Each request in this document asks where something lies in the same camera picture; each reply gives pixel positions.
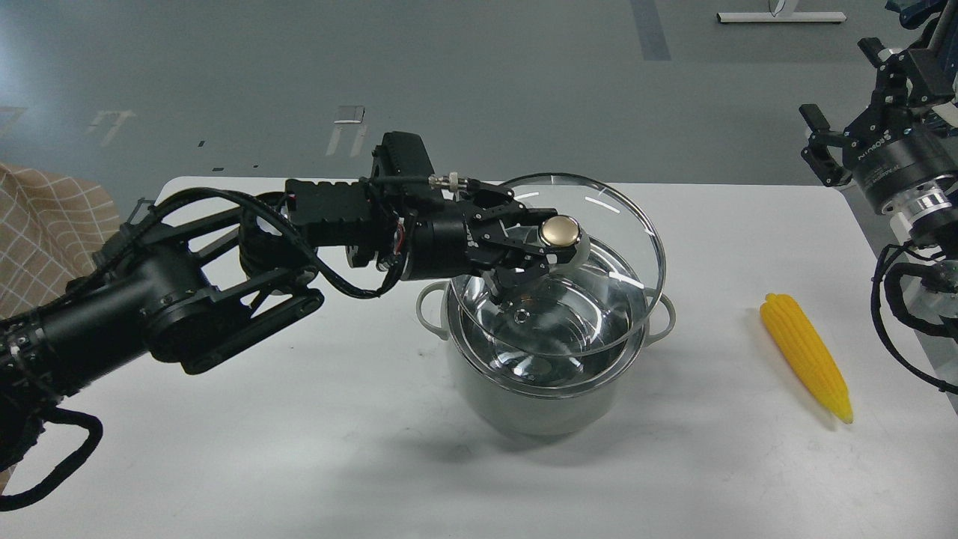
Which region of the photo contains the white stand base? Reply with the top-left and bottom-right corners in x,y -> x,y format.
715,1 -> 847,24

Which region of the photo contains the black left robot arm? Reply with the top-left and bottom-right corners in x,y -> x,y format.
2,175 -> 582,511

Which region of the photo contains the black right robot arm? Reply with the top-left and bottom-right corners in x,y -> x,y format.
799,1 -> 957,395

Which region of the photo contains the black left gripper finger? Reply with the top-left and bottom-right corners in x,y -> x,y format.
457,182 -> 558,243
479,239 -> 557,305

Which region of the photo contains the grey steel cooking pot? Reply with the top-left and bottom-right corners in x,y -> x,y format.
416,248 -> 677,437

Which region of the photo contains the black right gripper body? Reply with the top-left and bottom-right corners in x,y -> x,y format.
846,112 -> 956,215

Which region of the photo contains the glass pot lid gold knob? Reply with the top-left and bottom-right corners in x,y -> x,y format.
451,173 -> 667,357

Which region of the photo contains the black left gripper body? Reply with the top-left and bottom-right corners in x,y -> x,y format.
400,201 -> 507,281

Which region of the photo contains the beige checkered cloth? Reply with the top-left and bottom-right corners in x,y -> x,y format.
1,163 -> 122,320

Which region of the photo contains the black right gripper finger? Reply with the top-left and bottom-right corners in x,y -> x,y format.
799,103 -> 859,188
858,11 -> 957,132

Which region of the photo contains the yellow corn cob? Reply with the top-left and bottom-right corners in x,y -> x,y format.
759,293 -> 855,425

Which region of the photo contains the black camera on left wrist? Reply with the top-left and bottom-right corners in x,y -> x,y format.
370,132 -> 435,195

